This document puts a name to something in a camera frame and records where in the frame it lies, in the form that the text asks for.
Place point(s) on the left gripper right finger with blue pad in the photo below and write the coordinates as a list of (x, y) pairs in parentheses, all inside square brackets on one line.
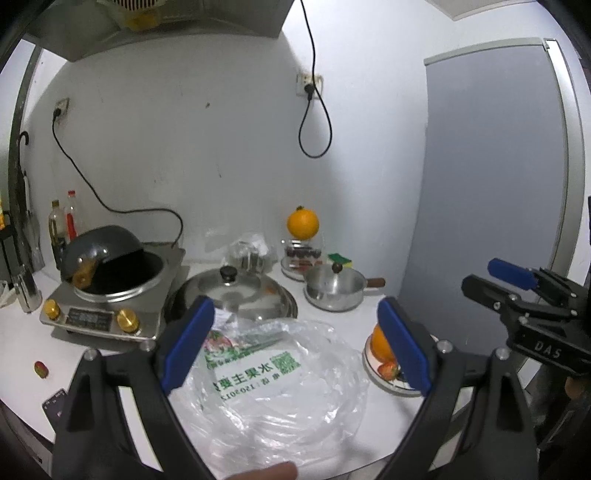
[(498, 440)]

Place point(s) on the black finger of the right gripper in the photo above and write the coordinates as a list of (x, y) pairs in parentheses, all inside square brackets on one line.
[(490, 295)]

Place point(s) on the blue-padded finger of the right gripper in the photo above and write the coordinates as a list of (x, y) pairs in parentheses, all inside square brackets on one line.
[(512, 274)]

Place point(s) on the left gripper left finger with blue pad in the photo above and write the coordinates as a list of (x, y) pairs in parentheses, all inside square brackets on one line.
[(93, 439)]

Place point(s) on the large orange with stem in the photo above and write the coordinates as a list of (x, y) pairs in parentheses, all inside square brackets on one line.
[(380, 346)]

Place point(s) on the fingertip at bottom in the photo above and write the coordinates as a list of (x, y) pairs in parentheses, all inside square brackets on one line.
[(281, 471)]

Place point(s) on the white plate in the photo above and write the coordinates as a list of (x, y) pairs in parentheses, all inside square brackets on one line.
[(397, 386)]

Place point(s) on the smartphone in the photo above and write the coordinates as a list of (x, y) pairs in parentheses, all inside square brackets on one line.
[(53, 406)]

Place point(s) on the small steel pot with lid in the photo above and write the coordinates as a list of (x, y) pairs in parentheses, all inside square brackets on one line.
[(335, 288)]

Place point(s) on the green yellow sponge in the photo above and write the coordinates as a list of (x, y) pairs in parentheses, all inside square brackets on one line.
[(338, 258)]

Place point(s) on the grey door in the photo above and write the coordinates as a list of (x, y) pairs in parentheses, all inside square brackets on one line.
[(503, 178)]

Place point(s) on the clear fruit container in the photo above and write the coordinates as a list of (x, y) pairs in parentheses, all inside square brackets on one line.
[(299, 257)]

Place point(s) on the steel induction cooker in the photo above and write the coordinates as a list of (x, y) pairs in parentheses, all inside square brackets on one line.
[(125, 300)]

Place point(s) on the clear printed plastic bag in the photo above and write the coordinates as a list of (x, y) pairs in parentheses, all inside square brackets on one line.
[(263, 392)]

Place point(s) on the orange atop container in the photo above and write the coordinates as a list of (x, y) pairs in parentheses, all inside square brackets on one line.
[(303, 224)]

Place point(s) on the steel cup at left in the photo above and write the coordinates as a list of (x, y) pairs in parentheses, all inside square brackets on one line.
[(28, 294)]

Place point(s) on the large steel wok lid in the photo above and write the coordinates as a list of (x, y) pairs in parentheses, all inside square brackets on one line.
[(247, 295)]

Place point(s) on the red-capped sauce bottle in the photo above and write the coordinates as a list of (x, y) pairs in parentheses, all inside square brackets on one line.
[(71, 215)]

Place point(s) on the oil bottle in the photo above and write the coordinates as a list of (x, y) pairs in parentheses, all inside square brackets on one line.
[(57, 233)]

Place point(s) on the range hood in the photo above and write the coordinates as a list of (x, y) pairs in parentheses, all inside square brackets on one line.
[(75, 30)]

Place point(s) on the black wok wooden handle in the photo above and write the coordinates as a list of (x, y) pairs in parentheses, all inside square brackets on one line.
[(83, 255)]

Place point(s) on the wall socket with plug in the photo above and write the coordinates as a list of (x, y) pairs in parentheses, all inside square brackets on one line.
[(309, 86)]

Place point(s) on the wall socket left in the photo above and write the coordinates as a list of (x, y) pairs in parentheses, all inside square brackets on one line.
[(60, 109)]

